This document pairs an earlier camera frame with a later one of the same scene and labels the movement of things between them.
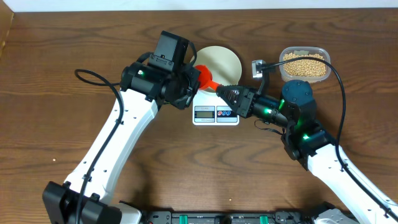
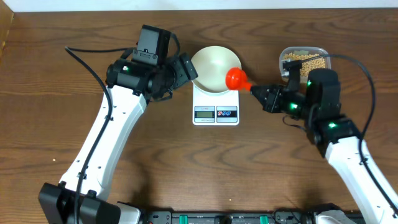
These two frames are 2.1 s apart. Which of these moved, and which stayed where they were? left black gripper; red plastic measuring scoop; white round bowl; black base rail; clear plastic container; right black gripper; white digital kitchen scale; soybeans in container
Moved: right black gripper; red plastic measuring scoop; left black gripper
Stayed: black base rail; clear plastic container; white round bowl; soybeans in container; white digital kitchen scale
